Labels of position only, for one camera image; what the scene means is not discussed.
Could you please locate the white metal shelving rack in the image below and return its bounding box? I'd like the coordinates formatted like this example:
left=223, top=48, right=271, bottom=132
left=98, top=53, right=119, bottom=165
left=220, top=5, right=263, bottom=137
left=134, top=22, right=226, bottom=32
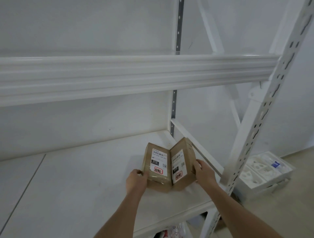
left=0, top=0, right=314, bottom=238

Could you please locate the person's right forearm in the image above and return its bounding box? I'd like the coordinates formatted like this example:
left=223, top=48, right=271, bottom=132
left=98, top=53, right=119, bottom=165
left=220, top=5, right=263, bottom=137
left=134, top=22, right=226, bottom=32
left=205, top=182, right=283, bottom=238

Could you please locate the person's right hand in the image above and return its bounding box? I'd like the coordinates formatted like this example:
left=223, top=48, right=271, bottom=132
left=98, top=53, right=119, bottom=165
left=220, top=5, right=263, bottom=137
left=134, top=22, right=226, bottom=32
left=192, top=159, right=219, bottom=189

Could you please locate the pile of plastic mailer bags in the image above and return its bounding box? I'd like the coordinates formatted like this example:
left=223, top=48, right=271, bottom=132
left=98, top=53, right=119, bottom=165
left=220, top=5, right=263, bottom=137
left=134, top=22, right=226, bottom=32
left=159, top=220, right=194, bottom=238

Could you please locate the brown parcel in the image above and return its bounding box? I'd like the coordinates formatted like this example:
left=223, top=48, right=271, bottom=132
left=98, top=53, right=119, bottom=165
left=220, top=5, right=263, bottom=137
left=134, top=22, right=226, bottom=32
left=170, top=137, right=198, bottom=192
left=142, top=143, right=172, bottom=193

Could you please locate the person's left hand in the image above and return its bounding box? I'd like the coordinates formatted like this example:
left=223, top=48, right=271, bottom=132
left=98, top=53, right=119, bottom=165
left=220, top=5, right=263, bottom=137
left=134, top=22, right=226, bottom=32
left=126, top=168, right=149, bottom=196

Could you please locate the person's left forearm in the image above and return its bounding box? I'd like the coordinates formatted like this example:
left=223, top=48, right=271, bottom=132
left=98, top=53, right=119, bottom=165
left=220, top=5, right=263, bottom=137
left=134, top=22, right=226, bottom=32
left=94, top=189, right=148, bottom=238

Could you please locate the white open foam container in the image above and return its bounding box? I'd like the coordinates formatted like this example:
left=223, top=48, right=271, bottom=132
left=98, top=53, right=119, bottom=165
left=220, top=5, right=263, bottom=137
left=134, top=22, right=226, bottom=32
left=236, top=151, right=296, bottom=200

